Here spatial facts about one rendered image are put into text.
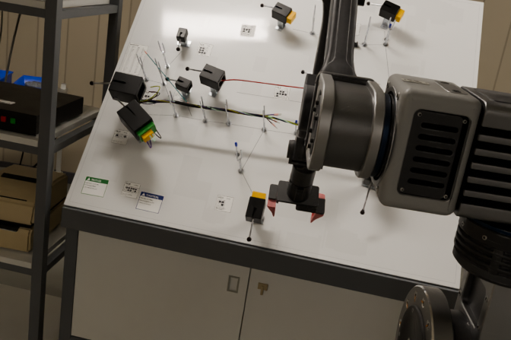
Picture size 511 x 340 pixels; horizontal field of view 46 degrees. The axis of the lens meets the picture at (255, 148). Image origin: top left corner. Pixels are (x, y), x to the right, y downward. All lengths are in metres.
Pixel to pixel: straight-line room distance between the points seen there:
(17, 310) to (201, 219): 1.02
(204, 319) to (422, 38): 1.17
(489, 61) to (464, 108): 3.45
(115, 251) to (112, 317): 0.23
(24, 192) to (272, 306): 0.87
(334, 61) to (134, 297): 1.20
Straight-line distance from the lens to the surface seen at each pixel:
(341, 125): 0.76
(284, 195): 1.49
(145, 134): 1.82
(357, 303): 1.88
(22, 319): 2.55
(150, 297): 1.99
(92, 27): 4.19
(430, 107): 0.76
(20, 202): 2.08
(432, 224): 1.87
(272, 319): 1.93
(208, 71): 1.93
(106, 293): 2.04
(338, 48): 1.06
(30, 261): 2.06
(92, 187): 1.93
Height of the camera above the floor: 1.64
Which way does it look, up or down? 16 degrees down
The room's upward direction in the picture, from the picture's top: 9 degrees clockwise
